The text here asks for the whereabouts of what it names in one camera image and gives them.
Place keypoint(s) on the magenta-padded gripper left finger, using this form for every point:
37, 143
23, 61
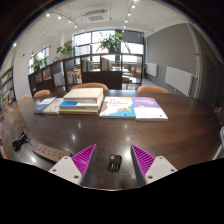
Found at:
66, 169

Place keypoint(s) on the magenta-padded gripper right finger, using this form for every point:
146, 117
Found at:
158, 167

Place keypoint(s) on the black charger block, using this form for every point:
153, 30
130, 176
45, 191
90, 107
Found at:
114, 163

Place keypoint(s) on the purple and white book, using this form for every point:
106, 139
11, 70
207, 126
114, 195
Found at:
148, 108

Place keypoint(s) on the blue and white book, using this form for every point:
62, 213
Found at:
76, 106

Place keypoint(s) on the plain white thin book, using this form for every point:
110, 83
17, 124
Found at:
54, 106

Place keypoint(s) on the orange chair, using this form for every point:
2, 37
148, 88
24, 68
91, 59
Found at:
2, 150

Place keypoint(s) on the blue cover book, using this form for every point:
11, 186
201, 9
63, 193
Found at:
41, 106

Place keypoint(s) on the thick white book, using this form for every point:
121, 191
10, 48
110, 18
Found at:
83, 94

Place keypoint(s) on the orange chairs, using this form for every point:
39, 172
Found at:
90, 86

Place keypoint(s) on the dark open shelf unit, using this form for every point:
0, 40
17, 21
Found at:
101, 79

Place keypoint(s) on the green potted plant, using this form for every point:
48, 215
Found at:
39, 62
65, 50
111, 41

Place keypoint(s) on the ceiling air conditioner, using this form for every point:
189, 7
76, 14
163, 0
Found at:
96, 16

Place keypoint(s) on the ceiling spot lights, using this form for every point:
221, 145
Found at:
133, 6

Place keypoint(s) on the large white wall radiator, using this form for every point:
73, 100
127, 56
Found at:
178, 80

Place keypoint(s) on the small white wall radiator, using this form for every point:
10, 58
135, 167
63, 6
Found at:
151, 69

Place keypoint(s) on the tall wall bookshelf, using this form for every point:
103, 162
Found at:
6, 88

